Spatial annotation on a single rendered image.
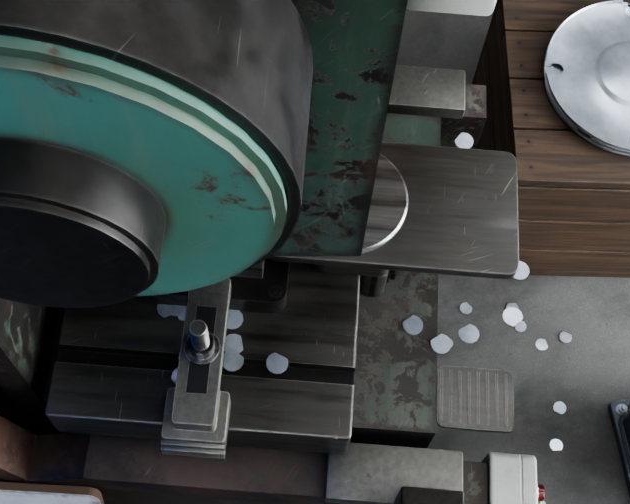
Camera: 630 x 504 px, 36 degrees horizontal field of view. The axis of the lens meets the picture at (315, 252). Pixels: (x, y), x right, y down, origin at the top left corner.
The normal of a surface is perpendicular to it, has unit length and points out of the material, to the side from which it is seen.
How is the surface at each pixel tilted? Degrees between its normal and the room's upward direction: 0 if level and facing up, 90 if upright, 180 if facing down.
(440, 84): 0
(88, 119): 90
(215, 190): 90
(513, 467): 0
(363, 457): 0
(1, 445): 74
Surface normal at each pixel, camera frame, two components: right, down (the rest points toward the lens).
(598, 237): -0.01, 0.90
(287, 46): 0.91, -0.12
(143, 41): 0.47, -0.35
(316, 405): 0.04, -0.43
